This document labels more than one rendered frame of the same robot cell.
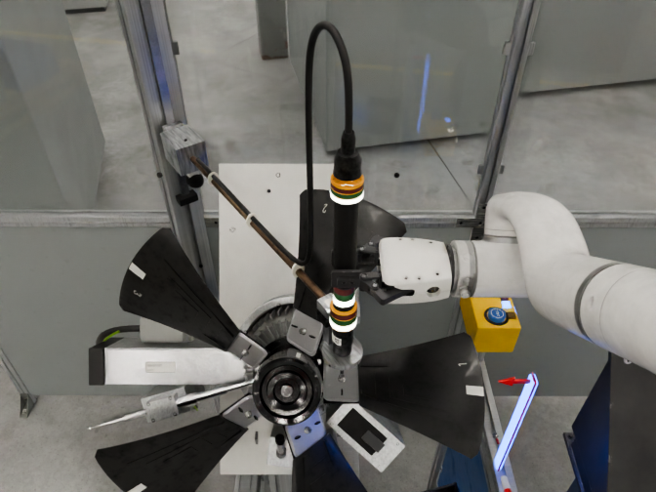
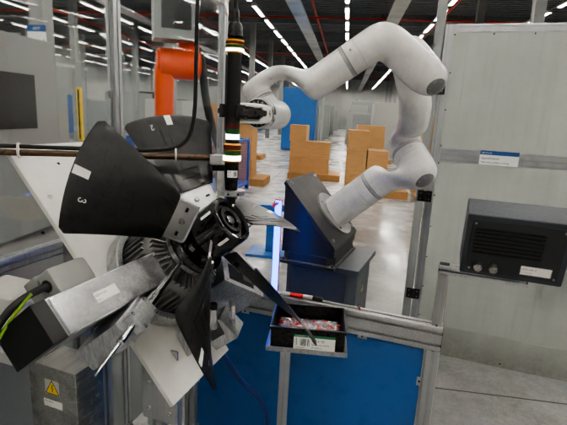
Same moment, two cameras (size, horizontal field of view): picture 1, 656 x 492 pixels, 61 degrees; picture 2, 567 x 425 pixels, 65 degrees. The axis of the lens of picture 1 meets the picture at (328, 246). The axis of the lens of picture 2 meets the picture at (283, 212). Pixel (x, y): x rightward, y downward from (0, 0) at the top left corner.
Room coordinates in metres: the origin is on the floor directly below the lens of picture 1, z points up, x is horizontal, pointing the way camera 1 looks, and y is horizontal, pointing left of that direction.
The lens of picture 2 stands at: (0.09, 0.97, 1.47)
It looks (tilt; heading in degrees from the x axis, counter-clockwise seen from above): 13 degrees down; 290
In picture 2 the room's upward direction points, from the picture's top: 3 degrees clockwise
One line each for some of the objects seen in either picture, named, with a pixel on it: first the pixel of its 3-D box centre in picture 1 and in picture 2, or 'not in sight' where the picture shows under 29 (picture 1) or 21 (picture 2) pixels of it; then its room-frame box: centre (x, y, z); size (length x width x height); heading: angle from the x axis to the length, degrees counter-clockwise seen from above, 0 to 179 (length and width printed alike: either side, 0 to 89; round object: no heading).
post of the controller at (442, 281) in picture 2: not in sight; (440, 294); (0.06, -0.38, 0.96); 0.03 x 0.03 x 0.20; 0
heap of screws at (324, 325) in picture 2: not in sight; (309, 331); (0.41, -0.22, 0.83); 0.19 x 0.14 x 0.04; 15
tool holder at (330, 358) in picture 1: (339, 332); (227, 174); (0.59, -0.02, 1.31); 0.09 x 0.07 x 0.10; 35
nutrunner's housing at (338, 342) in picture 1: (345, 268); (233, 110); (0.59, -0.02, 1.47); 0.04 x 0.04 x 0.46
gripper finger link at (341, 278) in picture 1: (354, 284); (247, 111); (0.55, -0.04, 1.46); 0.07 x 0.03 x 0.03; 90
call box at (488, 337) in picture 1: (487, 315); not in sight; (0.88, -0.39, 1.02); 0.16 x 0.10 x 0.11; 0
